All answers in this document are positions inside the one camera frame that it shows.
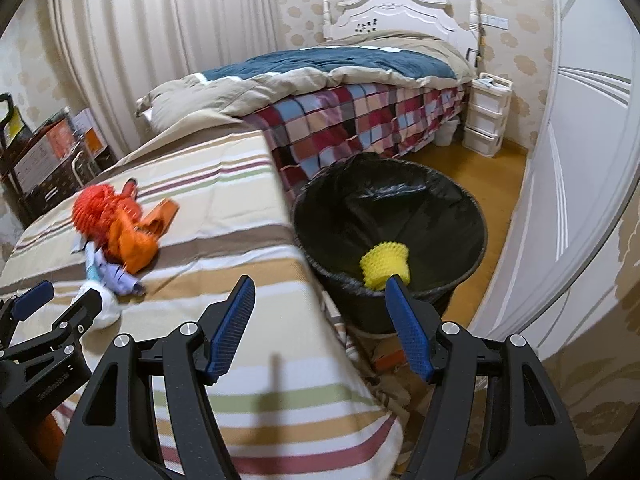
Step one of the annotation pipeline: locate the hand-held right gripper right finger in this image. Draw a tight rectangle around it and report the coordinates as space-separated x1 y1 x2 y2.
385 275 588 480

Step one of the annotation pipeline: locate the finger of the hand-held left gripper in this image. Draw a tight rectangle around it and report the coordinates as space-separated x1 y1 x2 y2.
5 286 105 361
0 280 56 346

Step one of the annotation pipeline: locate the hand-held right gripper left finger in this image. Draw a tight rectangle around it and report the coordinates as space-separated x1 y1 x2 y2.
57 275 256 480

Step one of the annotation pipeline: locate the orange plastic bag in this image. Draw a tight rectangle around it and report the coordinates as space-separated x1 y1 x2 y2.
106 180 161 275

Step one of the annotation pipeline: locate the black lined trash bin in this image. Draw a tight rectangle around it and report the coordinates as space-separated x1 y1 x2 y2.
291 154 488 336

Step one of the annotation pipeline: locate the white crumpled paper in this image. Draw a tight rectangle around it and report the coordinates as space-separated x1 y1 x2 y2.
70 282 122 332

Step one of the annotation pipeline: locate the purple crumpled wrapper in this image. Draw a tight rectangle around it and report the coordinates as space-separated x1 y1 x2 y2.
97 255 146 297

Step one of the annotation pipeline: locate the flattened cardboard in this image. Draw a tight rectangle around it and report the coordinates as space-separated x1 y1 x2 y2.
345 332 438 461

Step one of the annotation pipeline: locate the yellow foam fruit net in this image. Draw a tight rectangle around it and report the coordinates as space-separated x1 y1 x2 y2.
360 241 412 291

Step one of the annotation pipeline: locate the orange foam fruit net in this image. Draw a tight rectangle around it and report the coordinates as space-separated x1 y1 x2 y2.
71 185 126 248

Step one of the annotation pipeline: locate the dark patterned bag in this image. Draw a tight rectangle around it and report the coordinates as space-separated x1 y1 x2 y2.
17 157 103 213

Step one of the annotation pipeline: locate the striped table cloth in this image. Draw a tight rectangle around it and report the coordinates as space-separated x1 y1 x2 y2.
0 127 406 480

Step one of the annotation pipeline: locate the brown cardboard box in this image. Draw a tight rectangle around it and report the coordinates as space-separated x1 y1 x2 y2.
11 122 77 188

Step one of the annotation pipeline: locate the white and orange box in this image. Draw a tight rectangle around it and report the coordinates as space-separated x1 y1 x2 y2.
71 107 107 157

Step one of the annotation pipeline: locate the black hand trolley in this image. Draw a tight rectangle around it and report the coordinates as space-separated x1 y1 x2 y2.
0 92 23 153

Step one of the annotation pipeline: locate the small white plastic container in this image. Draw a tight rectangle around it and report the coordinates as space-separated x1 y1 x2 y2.
436 120 461 147

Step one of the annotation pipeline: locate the beige plain cloth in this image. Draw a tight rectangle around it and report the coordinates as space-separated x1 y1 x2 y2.
117 110 263 166

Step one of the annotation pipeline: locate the plaid bed sheet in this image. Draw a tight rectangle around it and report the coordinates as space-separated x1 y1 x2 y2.
242 80 469 204

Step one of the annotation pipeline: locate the white plastic drawer unit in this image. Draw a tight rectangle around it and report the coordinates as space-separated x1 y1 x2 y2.
462 72 513 157

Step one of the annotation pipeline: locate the white door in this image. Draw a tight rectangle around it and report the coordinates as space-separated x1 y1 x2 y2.
467 0 640 361

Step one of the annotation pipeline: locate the beige and blue duvet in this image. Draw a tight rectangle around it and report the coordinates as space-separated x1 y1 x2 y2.
135 30 476 133

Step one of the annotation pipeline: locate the cream curtain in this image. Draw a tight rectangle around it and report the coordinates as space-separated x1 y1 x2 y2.
47 0 279 161

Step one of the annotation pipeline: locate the white bed with duvet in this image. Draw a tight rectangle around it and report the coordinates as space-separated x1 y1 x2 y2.
321 0 482 53

